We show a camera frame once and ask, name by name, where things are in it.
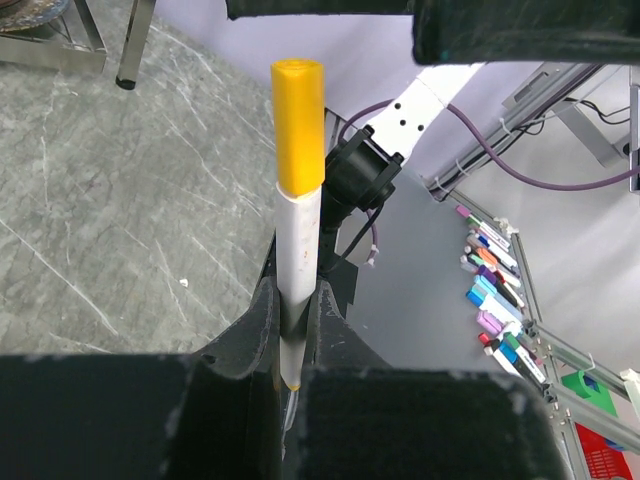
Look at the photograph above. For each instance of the steel dish rack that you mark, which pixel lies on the steel dish rack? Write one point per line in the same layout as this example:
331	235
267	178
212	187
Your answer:
73	43

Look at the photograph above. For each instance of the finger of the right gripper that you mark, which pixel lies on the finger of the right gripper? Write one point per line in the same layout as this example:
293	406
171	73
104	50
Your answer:
260	8
580	31

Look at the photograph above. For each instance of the white yellow marker pen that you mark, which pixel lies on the white yellow marker pen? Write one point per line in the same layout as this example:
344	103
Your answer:
297	240

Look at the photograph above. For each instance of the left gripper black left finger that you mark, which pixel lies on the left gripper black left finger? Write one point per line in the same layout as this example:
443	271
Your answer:
211	414

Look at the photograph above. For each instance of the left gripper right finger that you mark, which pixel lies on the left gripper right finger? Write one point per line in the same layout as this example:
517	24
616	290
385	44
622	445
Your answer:
360	418

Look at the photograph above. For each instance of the markers in box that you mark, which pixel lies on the markers in box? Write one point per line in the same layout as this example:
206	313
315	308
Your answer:
494	294

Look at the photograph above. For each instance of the yellow pen cap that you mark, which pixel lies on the yellow pen cap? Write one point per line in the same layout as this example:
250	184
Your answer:
299	125

